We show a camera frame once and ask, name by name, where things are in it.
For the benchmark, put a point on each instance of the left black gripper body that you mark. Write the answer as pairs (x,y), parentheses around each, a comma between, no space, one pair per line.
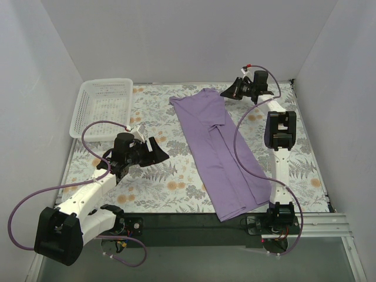
(148,155)

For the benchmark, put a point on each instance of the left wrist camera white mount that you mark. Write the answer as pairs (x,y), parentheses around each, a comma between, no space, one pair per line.
(138,133)

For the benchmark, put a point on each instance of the aluminium frame rail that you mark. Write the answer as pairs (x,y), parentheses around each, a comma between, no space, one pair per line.
(324,250)

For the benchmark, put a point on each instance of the purple t shirt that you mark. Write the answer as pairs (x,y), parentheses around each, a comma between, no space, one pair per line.
(209,132)

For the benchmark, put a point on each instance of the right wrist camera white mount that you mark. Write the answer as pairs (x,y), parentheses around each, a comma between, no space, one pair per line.
(246,70)

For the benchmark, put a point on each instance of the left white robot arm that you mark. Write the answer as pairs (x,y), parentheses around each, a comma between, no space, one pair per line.
(63,231)

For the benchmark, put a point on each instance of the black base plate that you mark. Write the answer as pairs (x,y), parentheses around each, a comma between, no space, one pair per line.
(200,229)

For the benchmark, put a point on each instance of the white plastic basket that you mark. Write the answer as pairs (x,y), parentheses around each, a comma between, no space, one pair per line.
(102,99)

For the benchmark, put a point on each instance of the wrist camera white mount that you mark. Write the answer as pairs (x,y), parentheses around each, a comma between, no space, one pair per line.
(138,133)
(246,70)

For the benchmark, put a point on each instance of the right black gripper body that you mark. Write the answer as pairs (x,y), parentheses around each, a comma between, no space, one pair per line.
(239,90)

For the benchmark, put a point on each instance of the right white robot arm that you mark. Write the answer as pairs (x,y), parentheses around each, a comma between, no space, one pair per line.
(279,138)

